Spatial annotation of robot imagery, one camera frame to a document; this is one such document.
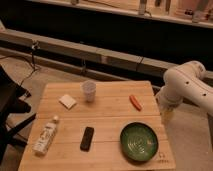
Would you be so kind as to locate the clear plastic cup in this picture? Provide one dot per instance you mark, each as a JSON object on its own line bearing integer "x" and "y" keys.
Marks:
{"x": 89, "y": 90}

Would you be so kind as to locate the green ceramic bowl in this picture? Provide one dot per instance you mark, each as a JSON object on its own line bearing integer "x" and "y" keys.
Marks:
{"x": 138, "y": 142}

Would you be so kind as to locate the orange carrot toy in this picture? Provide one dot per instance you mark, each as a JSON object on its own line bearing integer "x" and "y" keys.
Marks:
{"x": 135, "y": 103}

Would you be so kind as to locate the white sponge block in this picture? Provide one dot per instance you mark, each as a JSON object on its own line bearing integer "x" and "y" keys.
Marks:
{"x": 67, "y": 101}

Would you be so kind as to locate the black remote control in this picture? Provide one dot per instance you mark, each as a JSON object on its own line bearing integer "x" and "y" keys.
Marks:
{"x": 87, "y": 138}

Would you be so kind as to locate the white plastic bottle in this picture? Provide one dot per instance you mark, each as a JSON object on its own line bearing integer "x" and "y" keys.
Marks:
{"x": 43, "y": 142}

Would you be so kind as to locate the black office chair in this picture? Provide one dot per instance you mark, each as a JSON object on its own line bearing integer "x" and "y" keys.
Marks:
{"x": 10, "y": 93}

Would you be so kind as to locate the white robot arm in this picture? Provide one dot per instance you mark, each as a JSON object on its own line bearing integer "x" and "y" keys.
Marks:
{"x": 186, "y": 82}

